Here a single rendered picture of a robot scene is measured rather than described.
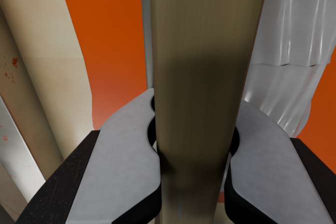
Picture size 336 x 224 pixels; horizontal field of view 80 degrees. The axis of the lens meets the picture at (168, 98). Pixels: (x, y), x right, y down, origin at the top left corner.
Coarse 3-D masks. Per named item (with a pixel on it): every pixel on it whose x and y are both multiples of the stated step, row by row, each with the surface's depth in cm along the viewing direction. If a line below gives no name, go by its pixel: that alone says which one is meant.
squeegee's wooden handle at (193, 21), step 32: (160, 0) 5; (192, 0) 5; (224, 0) 5; (256, 0) 5; (160, 32) 5; (192, 32) 5; (224, 32) 5; (256, 32) 6; (160, 64) 6; (192, 64) 6; (224, 64) 6; (160, 96) 7; (192, 96) 6; (224, 96) 6; (160, 128) 7; (192, 128) 7; (224, 128) 7; (160, 160) 8; (192, 160) 8; (224, 160) 8; (192, 192) 9
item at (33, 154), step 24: (0, 24) 15; (0, 48) 15; (0, 72) 15; (24, 72) 18; (0, 96) 16; (24, 96) 18; (0, 120) 17; (24, 120) 18; (0, 144) 18; (24, 144) 18; (48, 144) 21; (24, 168) 20; (48, 168) 22; (24, 192) 23
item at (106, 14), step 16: (80, 0) 15; (96, 0) 15; (112, 0) 15; (128, 0) 15; (80, 16) 15; (96, 16) 15; (112, 16) 15; (128, 16) 15; (80, 32) 16; (96, 32) 16; (112, 32) 16; (128, 32) 16; (80, 48) 17; (96, 48) 17; (112, 48) 17; (128, 48) 16
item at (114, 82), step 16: (96, 64) 17; (112, 64) 17; (128, 64) 17; (144, 64) 17; (96, 80) 18; (112, 80) 18; (128, 80) 18; (144, 80) 18; (320, 80) 17; (96, 96) 19; (112, 96) 19; (128, 96) 19; (320, 96) 18; (96, 112) 20; (112, 112) 20; (320, 112) 19; (96, 128) 21; (304, 128) 20; (320, 128) 20; (320, 144) 21
